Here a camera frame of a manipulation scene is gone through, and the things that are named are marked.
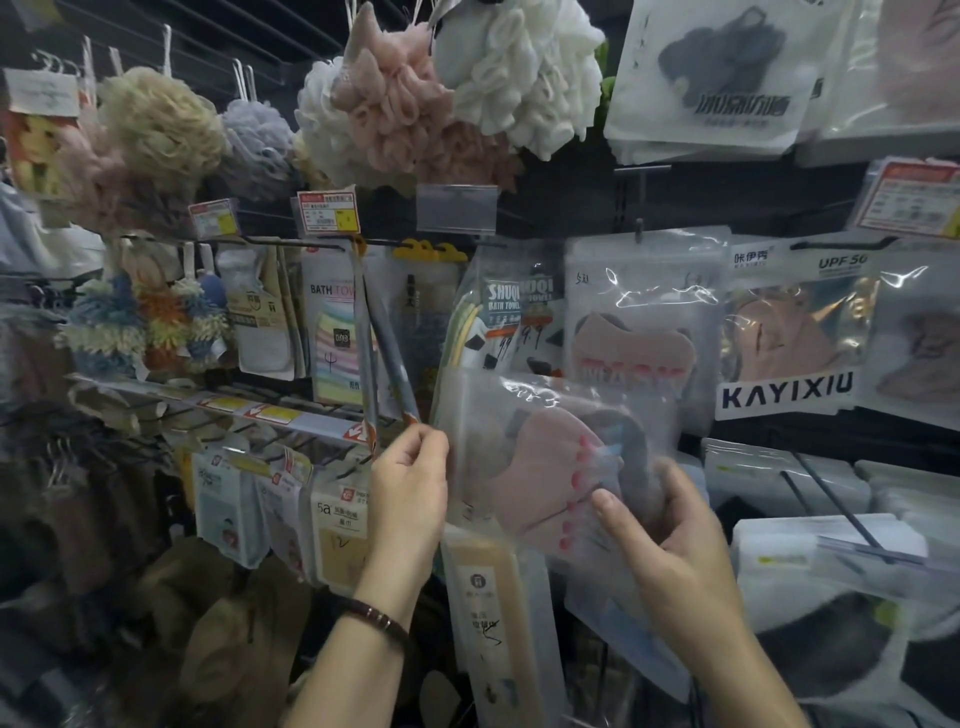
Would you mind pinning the row of brown hanging items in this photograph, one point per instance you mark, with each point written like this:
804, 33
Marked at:
90, 525

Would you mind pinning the person's right hand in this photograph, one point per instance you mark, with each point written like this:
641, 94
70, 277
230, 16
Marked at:
690, 577

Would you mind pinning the white price tag yellow corner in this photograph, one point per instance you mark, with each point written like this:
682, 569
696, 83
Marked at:
326, 212
214, 220
907, 199

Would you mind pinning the white bath sponge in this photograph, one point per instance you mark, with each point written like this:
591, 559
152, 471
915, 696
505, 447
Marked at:
319, 127

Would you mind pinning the grey bath sponge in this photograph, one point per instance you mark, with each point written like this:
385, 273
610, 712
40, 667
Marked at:
255, 150

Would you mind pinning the cream cap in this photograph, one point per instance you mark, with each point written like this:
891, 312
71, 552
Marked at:
247, 645

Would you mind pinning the beige bath sponge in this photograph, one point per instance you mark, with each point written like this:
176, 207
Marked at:
157, 127

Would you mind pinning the clear tag holder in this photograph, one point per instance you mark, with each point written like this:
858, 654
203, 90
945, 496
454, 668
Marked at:
457, 210
862, 555

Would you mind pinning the clear packet pink mask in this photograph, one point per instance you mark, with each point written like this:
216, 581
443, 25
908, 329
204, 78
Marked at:
645, 300
540, 465

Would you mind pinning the mauve bath sponge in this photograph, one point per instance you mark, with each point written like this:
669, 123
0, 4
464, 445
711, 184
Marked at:
112, 195

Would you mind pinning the pastel striped towel packet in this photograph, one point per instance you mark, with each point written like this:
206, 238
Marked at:
334, 352

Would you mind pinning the black white towel packet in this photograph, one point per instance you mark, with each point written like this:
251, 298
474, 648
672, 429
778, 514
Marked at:
495, 307
536, 315

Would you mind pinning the white fluffy item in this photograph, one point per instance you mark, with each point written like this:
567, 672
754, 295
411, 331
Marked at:
517, 67

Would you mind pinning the white packet grey mask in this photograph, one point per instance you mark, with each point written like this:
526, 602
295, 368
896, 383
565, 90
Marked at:
720, 75

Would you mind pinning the row of clear long packets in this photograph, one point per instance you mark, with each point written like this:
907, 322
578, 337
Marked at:
420, 315

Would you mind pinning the person's left hand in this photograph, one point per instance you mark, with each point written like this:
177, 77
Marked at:
409, 517

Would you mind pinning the row of small white packets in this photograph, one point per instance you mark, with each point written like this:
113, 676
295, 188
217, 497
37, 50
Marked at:
337, 540

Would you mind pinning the multicoloured bath sponge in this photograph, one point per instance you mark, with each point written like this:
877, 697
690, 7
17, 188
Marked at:
105, 330

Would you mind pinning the glossy packet pink mask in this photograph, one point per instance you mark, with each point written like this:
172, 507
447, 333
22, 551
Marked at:
915, 60

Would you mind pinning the pink bath sponge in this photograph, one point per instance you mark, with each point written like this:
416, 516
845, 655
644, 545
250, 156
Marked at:
397, 105

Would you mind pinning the row of pale hanging garments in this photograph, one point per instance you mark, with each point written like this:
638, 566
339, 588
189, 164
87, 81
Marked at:
45, 240

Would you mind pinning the yellow orange cartoon sponge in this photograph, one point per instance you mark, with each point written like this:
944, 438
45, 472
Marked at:
37, 150

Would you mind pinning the grey packet pink mask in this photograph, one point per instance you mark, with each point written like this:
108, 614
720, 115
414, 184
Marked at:
787, 390

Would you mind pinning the white bath mitt packet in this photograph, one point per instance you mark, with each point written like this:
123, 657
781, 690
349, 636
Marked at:
262, 337

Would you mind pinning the row of cream mask packets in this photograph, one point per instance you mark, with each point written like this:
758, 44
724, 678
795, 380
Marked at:
487, 622

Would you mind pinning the white packet beige mask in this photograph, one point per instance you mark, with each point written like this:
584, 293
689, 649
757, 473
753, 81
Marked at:
922, 352

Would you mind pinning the row of translucent mask packets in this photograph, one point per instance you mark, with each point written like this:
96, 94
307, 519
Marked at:
630, 645

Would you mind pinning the green fluffy item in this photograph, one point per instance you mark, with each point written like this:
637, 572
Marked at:
604, 82

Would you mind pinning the beige cap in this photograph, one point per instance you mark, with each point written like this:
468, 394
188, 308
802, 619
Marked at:
180, 585

